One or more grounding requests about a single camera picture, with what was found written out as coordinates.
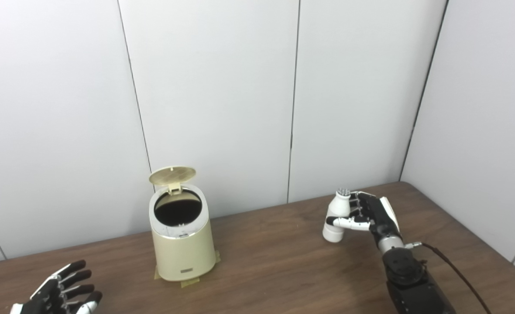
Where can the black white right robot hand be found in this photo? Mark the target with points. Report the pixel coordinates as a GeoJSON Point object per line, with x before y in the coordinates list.
{"type": "Point", "coordinates": [382, 220]}

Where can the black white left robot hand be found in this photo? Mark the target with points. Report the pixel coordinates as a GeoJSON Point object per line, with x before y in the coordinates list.
{"type": "Point", "coordinates": [50, 296]}

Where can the small white plastic bottle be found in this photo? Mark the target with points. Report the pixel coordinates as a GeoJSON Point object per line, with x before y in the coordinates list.
{"type": "Point", "coordinates": [337, 207]}

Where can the cream-colored cylindrical bin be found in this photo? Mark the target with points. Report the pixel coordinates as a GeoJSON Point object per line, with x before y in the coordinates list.
{"type": "Point", "coordinates": [183, 253]}

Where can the cream round bin lid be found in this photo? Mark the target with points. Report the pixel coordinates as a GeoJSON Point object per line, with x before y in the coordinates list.
{"type": "Point", "coordinates": [172, 175]}

